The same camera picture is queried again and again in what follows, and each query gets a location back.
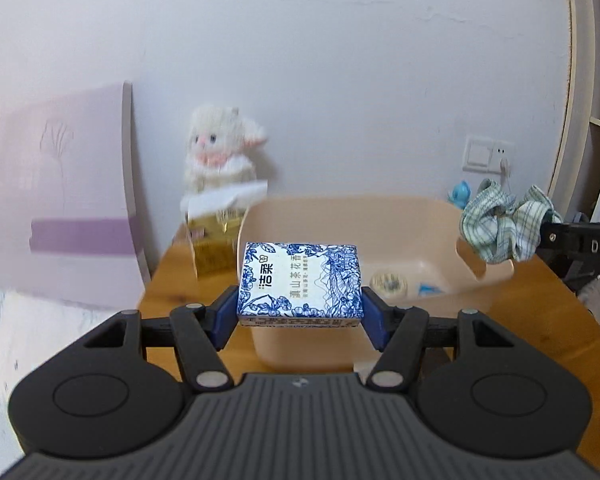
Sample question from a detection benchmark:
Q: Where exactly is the beige plastic basin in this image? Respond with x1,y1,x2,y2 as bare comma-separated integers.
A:
237,195,516,367

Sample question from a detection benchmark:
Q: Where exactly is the gold tissue box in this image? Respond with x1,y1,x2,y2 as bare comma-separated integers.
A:
179,179,271,279

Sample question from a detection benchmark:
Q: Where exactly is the green plaid cloth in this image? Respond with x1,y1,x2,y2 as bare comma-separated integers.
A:
458,178,564,265

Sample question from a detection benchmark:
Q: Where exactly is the white plush toy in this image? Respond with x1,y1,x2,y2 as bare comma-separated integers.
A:
182,104,269,197

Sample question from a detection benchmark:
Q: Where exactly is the white wall switch socket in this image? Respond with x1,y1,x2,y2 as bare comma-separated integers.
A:
462,134,515,171

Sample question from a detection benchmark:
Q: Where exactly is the pink headboard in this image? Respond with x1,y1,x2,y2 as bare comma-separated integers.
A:
0,81,152,308

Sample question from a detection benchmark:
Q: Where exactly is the small blue toy figure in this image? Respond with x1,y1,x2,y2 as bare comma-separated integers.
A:
447,179,477,209

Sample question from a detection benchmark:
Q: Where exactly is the white bed blanket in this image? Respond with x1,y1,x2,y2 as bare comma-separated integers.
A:
0,284,147,413

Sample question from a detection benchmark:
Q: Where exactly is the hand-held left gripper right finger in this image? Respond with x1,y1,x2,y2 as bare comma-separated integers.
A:
361,286,526,392

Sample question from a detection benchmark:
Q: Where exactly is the white shelf unit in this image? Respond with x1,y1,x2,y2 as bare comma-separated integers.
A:
561,0,600,224

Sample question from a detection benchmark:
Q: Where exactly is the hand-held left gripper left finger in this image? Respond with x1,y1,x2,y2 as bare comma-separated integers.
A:
82,286,242,394

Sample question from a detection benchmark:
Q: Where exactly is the roll of tape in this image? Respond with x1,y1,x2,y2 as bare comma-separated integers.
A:
369,270,409,298

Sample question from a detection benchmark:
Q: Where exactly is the blue and white tissue pack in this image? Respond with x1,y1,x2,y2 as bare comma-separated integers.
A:
236,241,366,329

